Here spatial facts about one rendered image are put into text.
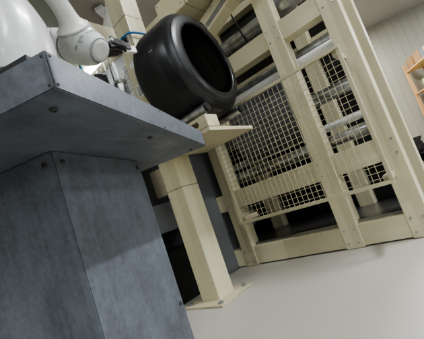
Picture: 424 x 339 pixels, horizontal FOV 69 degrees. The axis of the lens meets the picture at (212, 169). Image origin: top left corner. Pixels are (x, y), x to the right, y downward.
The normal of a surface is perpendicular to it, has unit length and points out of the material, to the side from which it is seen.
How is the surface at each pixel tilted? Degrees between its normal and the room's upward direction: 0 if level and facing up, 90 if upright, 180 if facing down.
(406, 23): 90
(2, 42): 90
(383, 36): 90
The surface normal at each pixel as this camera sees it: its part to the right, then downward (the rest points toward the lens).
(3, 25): 0.41, -0.28
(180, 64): 0.19, 0.03
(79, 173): 0.91, -0.34
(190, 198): 0.72, -0.33
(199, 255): -0.61, 0.12
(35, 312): -0.25, -0.03
